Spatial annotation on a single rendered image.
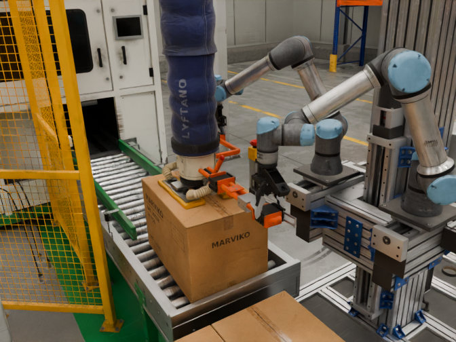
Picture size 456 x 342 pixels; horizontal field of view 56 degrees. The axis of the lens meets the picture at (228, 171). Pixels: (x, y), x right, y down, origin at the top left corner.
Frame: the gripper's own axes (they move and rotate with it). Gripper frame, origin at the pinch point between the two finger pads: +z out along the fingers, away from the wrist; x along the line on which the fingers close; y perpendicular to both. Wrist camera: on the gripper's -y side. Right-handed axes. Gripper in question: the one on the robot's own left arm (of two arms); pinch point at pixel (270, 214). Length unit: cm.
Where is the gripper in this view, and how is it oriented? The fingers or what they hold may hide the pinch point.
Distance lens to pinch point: 157.8
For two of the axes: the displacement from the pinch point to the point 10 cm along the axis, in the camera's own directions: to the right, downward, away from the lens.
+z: 0.3, 9.2, 3.9
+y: -4.9, -3.3, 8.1
